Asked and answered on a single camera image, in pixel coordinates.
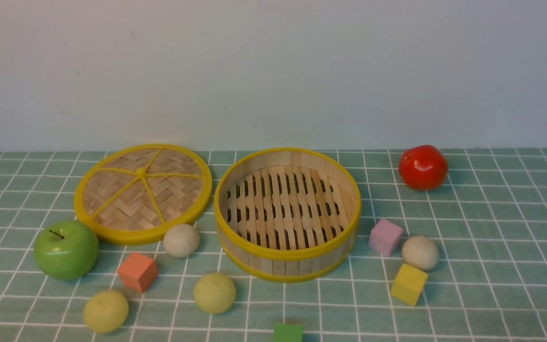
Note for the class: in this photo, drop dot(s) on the bamboo steamer tray yellow rim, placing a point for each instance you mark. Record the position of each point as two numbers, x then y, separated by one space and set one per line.
288 214

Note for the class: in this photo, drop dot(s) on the green apple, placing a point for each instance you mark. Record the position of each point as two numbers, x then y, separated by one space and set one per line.
66 250

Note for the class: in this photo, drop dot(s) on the yellow bun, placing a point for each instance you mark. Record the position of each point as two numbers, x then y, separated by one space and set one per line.
214 293
106 311

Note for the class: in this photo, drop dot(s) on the pink cube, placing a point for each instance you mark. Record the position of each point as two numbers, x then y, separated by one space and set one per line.
384 237

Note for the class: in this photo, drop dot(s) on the red tomato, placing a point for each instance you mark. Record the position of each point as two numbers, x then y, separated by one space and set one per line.
423 168

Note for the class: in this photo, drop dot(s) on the woven bamboo steamer lid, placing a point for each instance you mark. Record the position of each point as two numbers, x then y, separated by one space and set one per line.
135 195

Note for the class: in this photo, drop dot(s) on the orange cube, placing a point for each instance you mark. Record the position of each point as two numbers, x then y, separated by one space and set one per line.
138 272

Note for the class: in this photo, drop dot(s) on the green checked tablecloth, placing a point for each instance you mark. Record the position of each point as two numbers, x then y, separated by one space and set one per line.
489 221

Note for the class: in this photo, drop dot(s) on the yellow cube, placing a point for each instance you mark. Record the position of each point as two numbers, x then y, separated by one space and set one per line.
409 284

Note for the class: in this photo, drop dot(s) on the white bun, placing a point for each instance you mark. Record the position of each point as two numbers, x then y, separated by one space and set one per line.
420 252
182 240

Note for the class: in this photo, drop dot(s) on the green cube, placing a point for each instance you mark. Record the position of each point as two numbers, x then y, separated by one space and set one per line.
287 333

